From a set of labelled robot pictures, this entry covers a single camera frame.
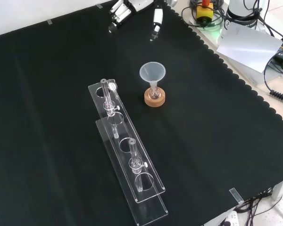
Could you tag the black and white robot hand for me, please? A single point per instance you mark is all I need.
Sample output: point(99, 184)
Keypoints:
point(119, 13)

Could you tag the translucent plastic funnel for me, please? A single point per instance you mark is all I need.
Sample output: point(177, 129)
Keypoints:
point(152, 71)

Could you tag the clear glass weighing funnel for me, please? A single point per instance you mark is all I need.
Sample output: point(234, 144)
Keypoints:
point(112, 86)

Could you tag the clear acrylic funnel stand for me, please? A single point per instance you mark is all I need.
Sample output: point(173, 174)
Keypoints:
point(132, 164)

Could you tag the clear tape strip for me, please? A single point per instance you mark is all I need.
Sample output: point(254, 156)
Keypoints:
point(235, 195)
point(100, 6)
point(49, 22)

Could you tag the yellow stop button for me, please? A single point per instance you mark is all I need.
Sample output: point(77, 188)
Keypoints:
point(204, 13)

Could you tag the round-bottom glass flask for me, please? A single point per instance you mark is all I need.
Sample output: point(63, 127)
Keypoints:
point(154, 94)

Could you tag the black bench cloth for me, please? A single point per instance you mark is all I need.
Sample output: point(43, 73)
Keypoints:
point(61, 117)

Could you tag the pale board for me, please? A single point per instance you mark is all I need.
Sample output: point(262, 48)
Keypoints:
point(247, 47)

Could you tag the white power strip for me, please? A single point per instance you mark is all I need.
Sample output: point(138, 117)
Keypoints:
point(231, 219)

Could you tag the white bench leg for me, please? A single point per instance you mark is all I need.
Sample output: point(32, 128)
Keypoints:
point(280, 188)

